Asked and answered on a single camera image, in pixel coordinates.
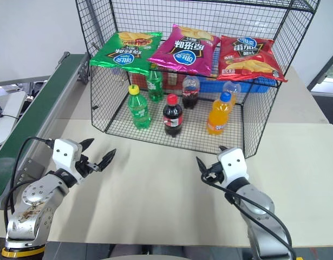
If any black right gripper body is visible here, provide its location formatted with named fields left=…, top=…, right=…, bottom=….
left=205, top=161, right=225, bottom=185

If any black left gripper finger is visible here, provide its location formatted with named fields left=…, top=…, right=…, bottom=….
left=80, top=138, right=95, bottom=157
left=96, top=148, right=117, bottom=172

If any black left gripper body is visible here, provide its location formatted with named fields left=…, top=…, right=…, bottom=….
left=75, top=153, right=99, bottom=179

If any green conveyor belt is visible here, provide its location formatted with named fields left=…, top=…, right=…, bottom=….
left=0, top=51, right=92, bottom=210

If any orange soda bottle blue cap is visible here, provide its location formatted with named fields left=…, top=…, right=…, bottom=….
left=206, top=91, right=234, bottom=137
left=222, top=80, right=243, bottom=107

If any cola bottle red cap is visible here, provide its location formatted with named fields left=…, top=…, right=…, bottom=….
left=162, top=93, right=184, bottom=139

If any green soda bottle yellow cap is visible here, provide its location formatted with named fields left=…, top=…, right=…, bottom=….
left=127, top=84, right=152, bottom=131

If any cola bottle blue label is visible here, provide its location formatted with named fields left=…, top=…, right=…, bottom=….
left=181, top=75, right=201, bottom=110

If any blue plastic crate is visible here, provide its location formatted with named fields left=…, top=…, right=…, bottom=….
left=199, top=75, right=278, bottom=94

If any grey chair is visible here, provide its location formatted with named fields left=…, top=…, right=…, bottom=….
left=0, top=90, right=28, bottom=148

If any red potato chips bag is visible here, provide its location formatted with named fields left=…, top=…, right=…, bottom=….
left=217, top=35, right=289, bottom=83

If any green potato chips bag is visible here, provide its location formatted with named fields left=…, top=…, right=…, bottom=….
left=89, top=30, right=164, bottom=77

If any magenta potato chips bag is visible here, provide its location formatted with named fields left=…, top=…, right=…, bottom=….
left=147, top=23, right=221, bottom=77

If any dark framed glass door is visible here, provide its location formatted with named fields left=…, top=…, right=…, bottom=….
left=306, top=47, right=333, bottom=94

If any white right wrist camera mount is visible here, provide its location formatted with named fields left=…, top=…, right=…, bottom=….
left=217, top=147, right=250, bottom=188

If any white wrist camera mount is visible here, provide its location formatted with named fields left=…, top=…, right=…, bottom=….
left=51, top=138, right=83, bottom=185
left=217, top=147, right=250, bottom=188

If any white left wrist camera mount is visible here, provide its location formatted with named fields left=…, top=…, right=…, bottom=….
left=51, top=138, right=83, bottom=185

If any black wire mesh shelf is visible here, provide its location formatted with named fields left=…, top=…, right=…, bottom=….
left=75, top=0, right=322, bottom=159

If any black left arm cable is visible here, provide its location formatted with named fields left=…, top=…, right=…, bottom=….
left=3, top=136, right=54, bottom=231

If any grey metal bracket plate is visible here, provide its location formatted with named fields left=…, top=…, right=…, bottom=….
left=14, top=158, right=45, bottom=188

